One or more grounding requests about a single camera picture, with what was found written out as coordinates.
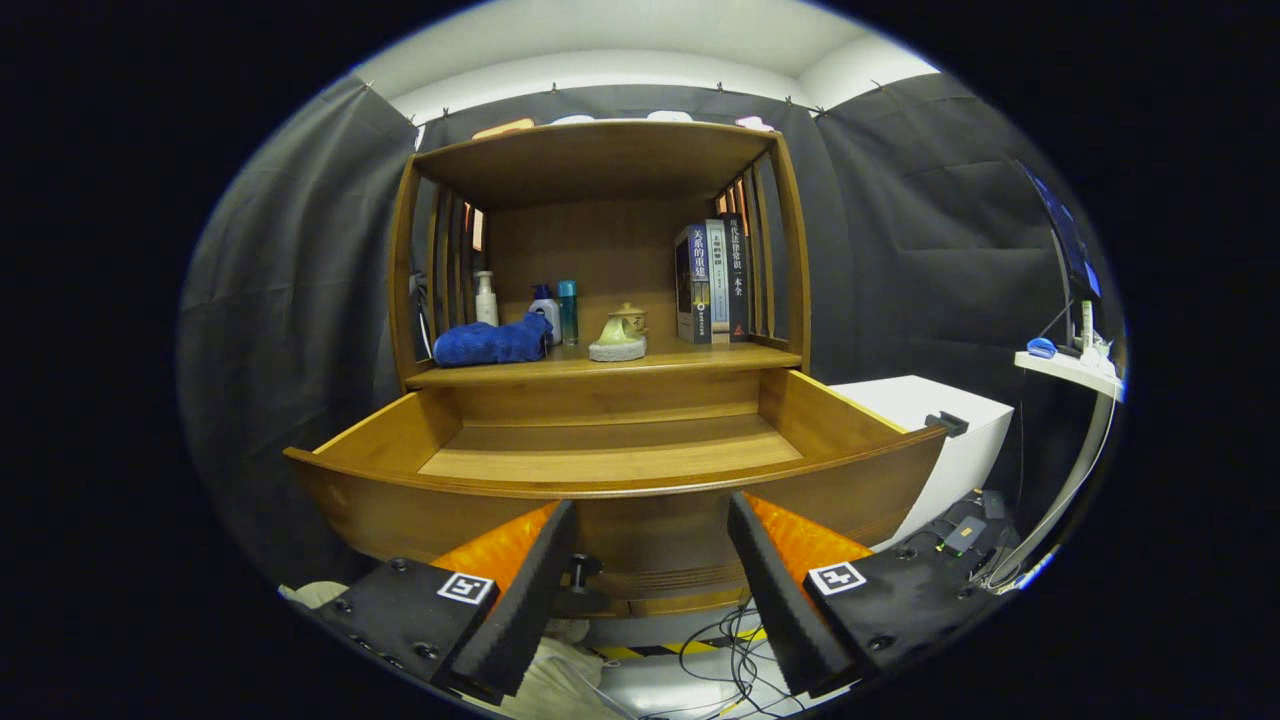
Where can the white side desk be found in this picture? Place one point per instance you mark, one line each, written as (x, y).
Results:
(1075, 372)

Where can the computer monitor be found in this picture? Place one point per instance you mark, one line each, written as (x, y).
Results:
(1070, 240)

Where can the dark blue and white book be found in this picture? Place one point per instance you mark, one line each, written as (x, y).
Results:
(692, 285)

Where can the white pump bottle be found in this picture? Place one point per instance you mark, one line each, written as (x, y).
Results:
(486, 305)

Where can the white bottle with blue cap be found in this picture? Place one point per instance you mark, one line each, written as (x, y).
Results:
(546, 310)

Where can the teal bottle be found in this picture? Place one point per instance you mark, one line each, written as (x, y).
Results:
(568, 315)

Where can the small black object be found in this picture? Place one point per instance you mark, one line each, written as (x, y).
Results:
(947, 423)

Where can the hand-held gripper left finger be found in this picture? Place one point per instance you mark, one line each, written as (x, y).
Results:
(520, 590)

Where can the wooden cabinet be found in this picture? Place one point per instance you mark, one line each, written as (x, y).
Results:
(600, 165)

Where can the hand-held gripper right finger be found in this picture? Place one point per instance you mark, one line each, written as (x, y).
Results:
(780, 600)

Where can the blue towel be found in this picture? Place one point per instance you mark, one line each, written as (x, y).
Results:
(490, 343)

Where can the pale blue book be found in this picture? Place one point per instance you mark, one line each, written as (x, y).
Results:
(719, 280)

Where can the black power adapter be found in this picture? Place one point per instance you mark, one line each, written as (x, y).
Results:
(965, 535)

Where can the white box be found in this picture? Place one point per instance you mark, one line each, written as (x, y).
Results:
(940, 400)

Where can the black backdrop cloth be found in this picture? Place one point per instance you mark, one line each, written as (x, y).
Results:
(900, 250)

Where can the black book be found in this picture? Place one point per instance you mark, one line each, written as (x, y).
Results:
(738, 275)

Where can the wooden drawer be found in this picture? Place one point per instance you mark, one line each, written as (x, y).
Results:
(640, 530)

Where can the small blue object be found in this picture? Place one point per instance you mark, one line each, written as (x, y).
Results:
(1041, 348)

